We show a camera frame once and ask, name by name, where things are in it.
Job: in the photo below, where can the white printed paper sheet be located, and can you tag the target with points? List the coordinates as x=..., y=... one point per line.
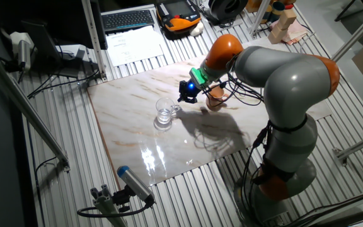
x=134, y=45

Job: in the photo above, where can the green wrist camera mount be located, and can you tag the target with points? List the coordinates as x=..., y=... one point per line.
x=198, y=77

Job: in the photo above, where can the slanted aluminium frame beam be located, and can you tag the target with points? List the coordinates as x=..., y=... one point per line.
x=358, y=33

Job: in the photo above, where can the long aluminium profile beam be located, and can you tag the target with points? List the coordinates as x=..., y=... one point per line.
x=27, y=107

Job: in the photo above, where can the slim aluminium post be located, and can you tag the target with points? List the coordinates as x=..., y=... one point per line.
x=259, y=15

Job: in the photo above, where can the pink cloth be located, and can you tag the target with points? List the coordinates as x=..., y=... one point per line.
x=298, y=33

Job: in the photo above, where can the aluminium profile camera mount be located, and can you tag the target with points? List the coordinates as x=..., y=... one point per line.
x=106, y=205

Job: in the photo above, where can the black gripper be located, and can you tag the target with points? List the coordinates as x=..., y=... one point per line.
x=189, y=88

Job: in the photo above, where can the black round spool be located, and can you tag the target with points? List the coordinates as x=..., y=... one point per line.
x=227, y=9

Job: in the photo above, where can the clear glass mug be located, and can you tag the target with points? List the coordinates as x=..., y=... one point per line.
x=164, y=110

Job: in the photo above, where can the short aluminium frame beam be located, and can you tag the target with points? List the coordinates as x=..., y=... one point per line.
x=361, y=145

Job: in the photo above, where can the silver white camera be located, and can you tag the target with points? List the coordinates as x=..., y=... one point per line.
x=24, y=55

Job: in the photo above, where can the marble pattern board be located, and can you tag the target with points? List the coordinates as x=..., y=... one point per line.
x=137, y=132

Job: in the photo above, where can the orange ceramic mug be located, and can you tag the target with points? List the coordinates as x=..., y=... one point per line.
x=216, y=94

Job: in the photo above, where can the black monitor stand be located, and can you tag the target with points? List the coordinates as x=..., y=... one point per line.
x=43, y=41

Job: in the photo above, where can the black keyboard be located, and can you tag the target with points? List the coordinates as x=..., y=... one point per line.
x=128, y=19

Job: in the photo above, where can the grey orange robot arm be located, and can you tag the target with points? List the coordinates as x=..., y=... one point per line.
x=291, y=85

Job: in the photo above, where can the orange black teach pendant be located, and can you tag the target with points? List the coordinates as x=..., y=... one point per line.
x=178, y=17

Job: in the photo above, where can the silver camera with blue cap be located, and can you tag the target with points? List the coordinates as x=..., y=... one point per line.
x=134, y=183

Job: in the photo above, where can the white rounded object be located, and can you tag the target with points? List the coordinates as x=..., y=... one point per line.
x=197, y=29

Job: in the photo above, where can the teal wooden cylinder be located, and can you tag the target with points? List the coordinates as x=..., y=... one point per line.
x=278, y=8

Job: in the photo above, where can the aluminium profile post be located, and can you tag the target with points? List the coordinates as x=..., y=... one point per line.
x=92, y=38

